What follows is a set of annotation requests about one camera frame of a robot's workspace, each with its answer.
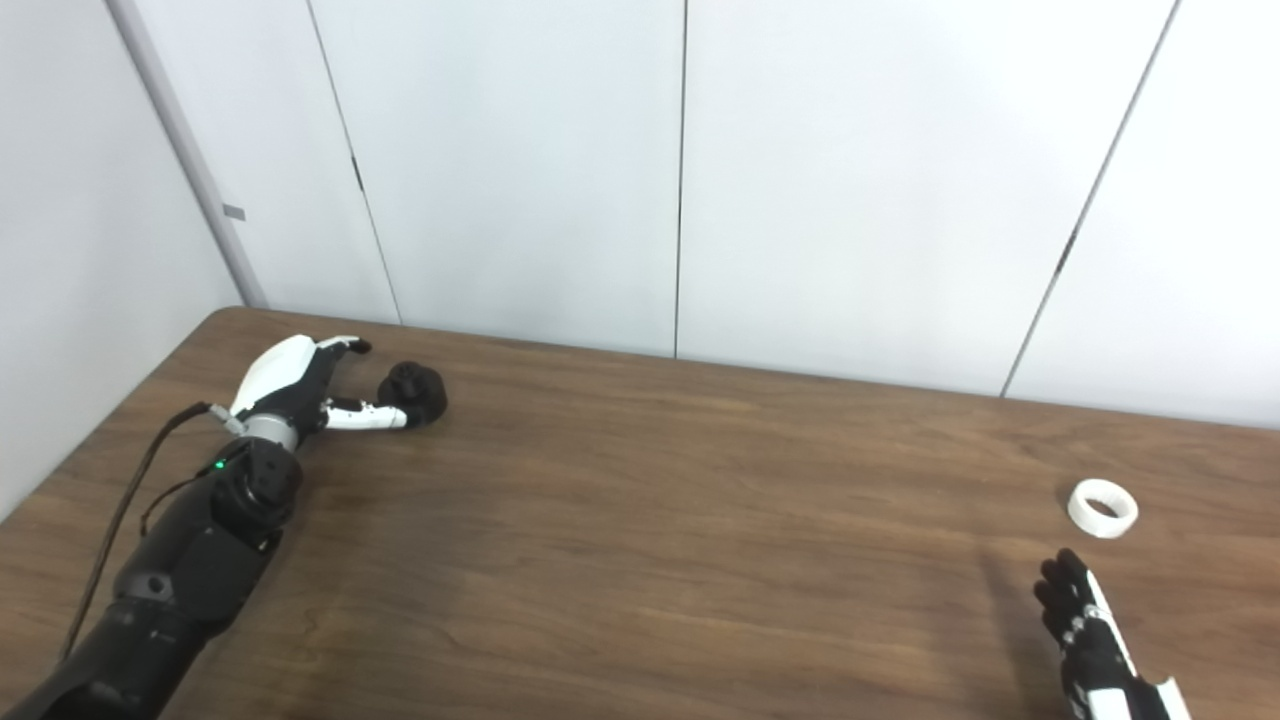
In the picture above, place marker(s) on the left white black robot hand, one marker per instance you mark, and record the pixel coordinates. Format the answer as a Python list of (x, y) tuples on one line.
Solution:
[(285, 380)]

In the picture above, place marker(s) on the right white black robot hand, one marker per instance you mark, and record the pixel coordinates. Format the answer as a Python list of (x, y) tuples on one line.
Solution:
[(1095, 650)]

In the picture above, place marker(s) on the round black plastic part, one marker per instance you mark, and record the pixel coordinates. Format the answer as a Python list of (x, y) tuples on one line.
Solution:
[(420, 390)]

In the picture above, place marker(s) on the grey wall corner post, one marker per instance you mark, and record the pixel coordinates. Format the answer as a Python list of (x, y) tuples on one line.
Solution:
[(190, 170)]

